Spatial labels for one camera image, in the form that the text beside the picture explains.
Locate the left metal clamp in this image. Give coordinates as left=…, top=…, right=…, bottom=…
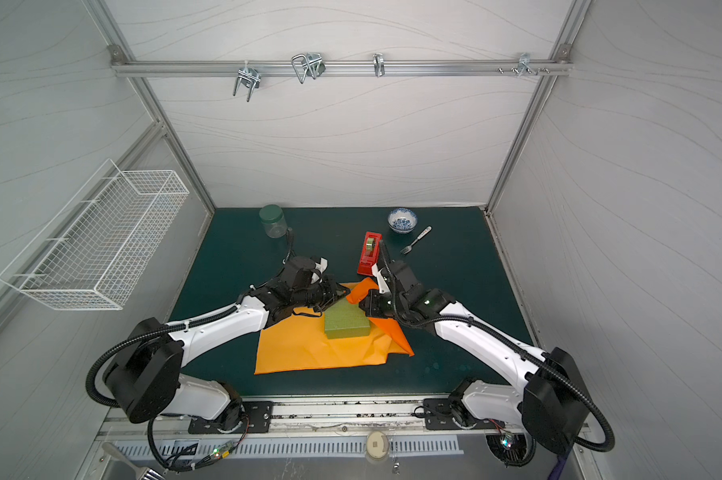
left=232, top=64, right=261, bottom=102

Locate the left base cable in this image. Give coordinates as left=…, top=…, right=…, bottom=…
left=146, top=413, right=251, bottom=473

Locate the blue handled tool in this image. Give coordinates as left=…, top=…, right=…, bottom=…
left=547, top=455, right=568, bottom=480

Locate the aluminium cross rail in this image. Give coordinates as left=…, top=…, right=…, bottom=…
left=111, top=57, right=574, bottom=78

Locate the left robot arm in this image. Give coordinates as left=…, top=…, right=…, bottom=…
left=85, top=256, right=351, bottom=431

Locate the right metal bracket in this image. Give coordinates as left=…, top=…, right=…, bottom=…
left=497, top=53, right=551, bottom=77

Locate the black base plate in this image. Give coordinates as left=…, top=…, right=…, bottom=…
left=188, top=401, right=274, bottom=435
left=412, top=398, right=506, bottom=432

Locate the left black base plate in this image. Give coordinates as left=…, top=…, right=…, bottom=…
left=188, top=401, right=274, bottom=435

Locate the white wire basket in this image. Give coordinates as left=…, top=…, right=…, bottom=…
left=0, top=159, right=189, bottom=311

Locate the middle metal clamp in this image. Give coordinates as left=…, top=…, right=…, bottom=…
left=291, top=52, right=326, bottom=84

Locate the silver fork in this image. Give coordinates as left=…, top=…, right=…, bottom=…
left=400, top=225, right=432, bottom=255

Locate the base cable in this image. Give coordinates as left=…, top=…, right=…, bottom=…
left=485, top=428, right=537, bottom=468
left=146, top=413, right=251, bottom=473

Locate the orange wrapping paper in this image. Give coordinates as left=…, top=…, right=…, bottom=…
left=254, top=278, right=415, bottom=375

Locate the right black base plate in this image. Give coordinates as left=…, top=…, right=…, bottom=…
left=412, top=398, right=506, bottom=432

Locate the red tape dispenser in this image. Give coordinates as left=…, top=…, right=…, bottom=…
left=357, top=232, right=382, bottom=276

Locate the right base cable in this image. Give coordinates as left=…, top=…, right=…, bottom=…
left=485, top=428, right=537, bottom=468

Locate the blue white ceramic bowl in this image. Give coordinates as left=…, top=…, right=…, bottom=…
left=387, top=208, right=418, bottom=234

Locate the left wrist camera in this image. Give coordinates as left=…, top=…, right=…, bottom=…
left=314, top=257, right=328, bottom=277

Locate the metal clamp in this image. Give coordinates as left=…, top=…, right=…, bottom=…
left=291, top=52, right=326, bottom=84
left=232, top=64, right=261, bottom=102

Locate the green gift box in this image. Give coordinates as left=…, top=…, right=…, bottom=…
left=324, top=299, right=371, bottom=339

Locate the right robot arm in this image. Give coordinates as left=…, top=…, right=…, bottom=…
left=361, top=261, right=616, bottom=455

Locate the round white puck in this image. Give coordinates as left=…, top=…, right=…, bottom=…
left=365, top=430, right=391, bottom=464

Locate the green lid glass jar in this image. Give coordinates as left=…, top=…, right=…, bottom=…
left=258, top=204, right=288, bottom=239

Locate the small metal hook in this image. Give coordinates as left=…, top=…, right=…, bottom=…
left=372, top=53, right=385, bottom=78

